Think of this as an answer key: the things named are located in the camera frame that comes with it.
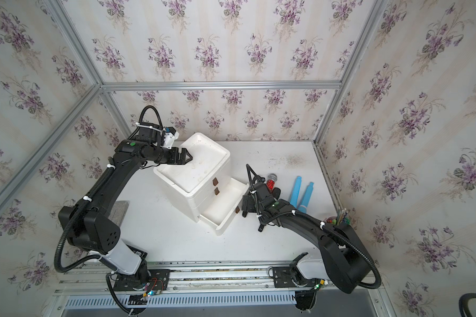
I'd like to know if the white bottom drawer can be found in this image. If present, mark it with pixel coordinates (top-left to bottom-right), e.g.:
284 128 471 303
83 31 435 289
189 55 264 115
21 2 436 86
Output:
199 178 249 236

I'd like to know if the white plastic drawer cabinet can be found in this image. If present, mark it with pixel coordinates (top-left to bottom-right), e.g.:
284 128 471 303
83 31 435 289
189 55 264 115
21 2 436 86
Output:
153 133 231 223

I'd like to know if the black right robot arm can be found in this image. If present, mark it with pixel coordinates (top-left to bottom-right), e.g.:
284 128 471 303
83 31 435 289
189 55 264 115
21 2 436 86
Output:
246 165 382 294

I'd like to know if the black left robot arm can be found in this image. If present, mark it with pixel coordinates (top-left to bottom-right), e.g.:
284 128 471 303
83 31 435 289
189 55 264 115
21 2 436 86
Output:
54 105 193 283

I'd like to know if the pink cup with items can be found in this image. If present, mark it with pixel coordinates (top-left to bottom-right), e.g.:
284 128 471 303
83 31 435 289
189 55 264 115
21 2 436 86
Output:
325 209 351 225

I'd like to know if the grey cloth mat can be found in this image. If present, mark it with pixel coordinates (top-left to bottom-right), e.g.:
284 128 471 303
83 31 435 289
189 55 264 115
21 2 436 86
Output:
108 200 130 227

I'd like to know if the black chair part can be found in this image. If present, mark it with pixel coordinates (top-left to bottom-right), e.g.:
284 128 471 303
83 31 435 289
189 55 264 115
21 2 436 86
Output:
458 293 476 317

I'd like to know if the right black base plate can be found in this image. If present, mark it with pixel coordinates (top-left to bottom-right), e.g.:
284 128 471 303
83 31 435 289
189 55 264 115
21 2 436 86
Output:
268 266 329 289

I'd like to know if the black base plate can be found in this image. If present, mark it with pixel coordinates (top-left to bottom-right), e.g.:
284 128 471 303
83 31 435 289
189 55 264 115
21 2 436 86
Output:
268 266 329 289
111 269 171 296

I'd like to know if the white slotted cable duct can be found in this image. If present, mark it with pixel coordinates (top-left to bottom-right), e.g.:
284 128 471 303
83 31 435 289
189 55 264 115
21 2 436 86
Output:
63 291 296 310

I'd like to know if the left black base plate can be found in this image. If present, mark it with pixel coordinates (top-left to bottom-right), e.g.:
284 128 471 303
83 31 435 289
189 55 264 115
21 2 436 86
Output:
111 269 171 296

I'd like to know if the aluminium mounting rail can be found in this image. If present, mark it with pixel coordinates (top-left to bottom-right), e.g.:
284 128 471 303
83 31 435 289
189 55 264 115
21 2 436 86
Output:
53 260 386 296

